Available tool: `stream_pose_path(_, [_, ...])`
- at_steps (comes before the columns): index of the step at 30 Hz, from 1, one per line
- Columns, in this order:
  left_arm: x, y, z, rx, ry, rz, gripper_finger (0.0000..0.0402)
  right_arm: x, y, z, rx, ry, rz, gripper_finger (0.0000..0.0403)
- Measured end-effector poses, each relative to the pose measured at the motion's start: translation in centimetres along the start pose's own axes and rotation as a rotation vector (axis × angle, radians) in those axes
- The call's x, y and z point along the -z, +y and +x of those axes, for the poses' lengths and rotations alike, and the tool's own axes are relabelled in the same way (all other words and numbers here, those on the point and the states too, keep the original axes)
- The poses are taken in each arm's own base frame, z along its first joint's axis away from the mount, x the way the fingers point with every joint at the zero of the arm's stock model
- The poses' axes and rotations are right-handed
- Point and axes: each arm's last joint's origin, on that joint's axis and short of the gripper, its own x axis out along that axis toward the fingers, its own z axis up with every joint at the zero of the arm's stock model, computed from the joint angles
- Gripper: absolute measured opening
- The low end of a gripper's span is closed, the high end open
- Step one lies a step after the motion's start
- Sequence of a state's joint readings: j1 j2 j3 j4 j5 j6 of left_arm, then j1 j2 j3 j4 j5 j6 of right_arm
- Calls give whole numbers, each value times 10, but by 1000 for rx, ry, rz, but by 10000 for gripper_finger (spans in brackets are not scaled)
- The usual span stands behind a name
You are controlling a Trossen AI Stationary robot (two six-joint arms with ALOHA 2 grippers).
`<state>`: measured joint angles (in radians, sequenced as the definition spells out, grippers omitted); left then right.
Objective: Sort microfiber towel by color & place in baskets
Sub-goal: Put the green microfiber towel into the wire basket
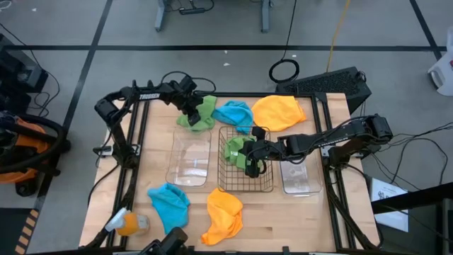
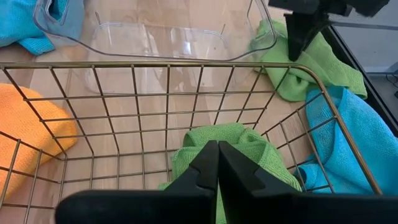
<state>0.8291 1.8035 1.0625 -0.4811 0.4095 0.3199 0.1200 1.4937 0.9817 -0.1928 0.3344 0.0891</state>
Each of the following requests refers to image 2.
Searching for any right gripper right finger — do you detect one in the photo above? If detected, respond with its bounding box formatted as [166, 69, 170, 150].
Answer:
[218, 139, 398, 224]

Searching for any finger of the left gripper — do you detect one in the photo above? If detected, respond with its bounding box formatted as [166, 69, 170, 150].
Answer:
[284, 11, 331, 62]

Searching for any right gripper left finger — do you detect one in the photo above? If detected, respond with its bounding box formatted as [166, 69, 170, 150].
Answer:
[55, 139, 220, 224]

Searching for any green microfiber towel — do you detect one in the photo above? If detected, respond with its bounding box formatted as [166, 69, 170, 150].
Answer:
[250, 18, 368, 103]
[157, 122, 303, 224]

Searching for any blue microfiber towel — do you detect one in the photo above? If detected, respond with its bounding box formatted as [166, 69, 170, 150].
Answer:
[294, 85, 398, 196]
[0, 0, 85, 57]

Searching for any orange microfiber towel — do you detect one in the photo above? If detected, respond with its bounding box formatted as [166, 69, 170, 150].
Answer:
[0, 83, 79, 200]

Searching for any clear plastic bin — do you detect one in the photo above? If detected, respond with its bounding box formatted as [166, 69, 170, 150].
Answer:
[32, 0, 278, 94]

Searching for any black table frame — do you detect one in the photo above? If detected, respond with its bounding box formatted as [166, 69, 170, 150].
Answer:
[320, 24, 398, 136]

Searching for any gold wire basket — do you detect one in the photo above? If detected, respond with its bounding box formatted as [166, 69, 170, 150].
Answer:
[0, 61, 383, 224]

